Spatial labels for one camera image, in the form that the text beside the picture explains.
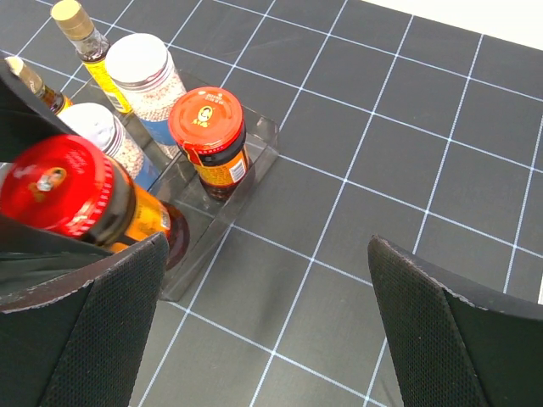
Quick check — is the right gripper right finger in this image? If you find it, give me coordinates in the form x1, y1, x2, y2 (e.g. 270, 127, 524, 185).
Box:
367, 235, 542, 406

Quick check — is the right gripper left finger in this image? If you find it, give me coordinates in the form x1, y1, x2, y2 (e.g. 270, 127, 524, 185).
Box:
1, 232, 169, 406

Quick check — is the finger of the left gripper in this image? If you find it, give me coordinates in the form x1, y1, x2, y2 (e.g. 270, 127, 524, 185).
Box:
0, 58, 76, 162
1, 215, 111, 293

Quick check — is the small yellow-label bottle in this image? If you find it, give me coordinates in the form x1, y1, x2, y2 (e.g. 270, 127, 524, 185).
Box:
4, 56, 73, 114
50, 0, 132, 114

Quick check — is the blue-label spice jar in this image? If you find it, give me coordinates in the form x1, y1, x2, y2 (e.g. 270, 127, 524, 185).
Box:
58, 103, 160, 190
105, 33, 186, 159

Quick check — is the red-lid sauce jar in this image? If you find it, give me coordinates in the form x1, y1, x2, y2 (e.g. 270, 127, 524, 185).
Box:
168, 86, 252, 202
1, 135, 190, 269

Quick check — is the clear acrylic organizer rack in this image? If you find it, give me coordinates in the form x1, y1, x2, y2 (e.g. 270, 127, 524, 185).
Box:
70, 70, 281, 303

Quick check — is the black grid mat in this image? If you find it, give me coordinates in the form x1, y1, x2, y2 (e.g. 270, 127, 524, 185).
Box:
0, 0, 543, 407

